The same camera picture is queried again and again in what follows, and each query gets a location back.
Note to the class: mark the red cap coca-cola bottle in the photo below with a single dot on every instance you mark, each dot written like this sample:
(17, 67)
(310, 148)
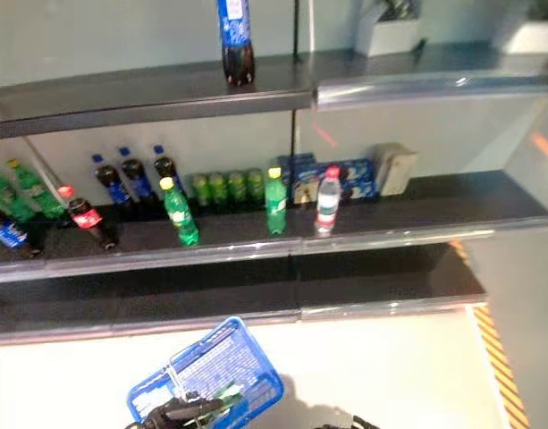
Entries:
(88, 219)

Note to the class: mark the black vertical shelf post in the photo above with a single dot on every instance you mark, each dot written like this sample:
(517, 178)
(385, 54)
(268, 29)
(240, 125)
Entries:
(296, 27)

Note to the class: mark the long dark shelf board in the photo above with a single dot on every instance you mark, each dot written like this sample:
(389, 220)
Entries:
(390, 214)
(255, 286)

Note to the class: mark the grey cardboard box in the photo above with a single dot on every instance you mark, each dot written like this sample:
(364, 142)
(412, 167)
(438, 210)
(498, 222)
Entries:
(394, 170)

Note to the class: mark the green sprite bottle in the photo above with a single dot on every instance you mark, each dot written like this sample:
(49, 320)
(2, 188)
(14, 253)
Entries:
(179, 214)
(275, 201)
(3, 196)
(39, 192)

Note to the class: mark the large pepsi cola bottle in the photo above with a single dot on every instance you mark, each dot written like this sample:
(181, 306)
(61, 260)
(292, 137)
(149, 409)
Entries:
(236, 40)

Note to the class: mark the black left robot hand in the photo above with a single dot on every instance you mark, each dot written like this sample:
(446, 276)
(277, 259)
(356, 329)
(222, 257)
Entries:
(179, 410)

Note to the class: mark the clear water bottle red cap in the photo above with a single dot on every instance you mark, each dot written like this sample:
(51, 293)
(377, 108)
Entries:
(327, 203)

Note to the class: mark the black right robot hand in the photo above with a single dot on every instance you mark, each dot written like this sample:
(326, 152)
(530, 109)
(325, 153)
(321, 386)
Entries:
(354, 425)

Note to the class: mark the blue plastic shopping basket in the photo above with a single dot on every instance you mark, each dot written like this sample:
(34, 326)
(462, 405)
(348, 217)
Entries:
(220, 357)

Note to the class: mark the green packet in basket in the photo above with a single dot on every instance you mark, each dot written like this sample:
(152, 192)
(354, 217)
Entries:
(229, 394)

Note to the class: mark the white planter box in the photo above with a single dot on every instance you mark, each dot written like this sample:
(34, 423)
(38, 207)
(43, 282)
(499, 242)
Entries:
(392, 36)
(535, 38)

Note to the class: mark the small pepsi cola bottle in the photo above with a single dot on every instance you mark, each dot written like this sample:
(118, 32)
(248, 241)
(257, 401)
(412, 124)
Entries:
(112, 183)
(137, 176)
(10, 234)
(166, 167)

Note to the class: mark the yellow black hazard tape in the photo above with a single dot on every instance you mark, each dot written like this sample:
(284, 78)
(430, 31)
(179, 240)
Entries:
(497, 357)

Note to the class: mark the blue oreo cookie box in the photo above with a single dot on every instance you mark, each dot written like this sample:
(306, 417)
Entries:
(302, 176)
(356, 179)

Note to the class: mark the dark metal shelf board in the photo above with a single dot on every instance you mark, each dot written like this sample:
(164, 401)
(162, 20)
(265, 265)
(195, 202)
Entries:
(434, 76)
(144, 96)

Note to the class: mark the green soda can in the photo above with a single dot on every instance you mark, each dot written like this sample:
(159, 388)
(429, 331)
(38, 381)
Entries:
(200, 187)
(238, 185)
(218, 187)
(256, 184)

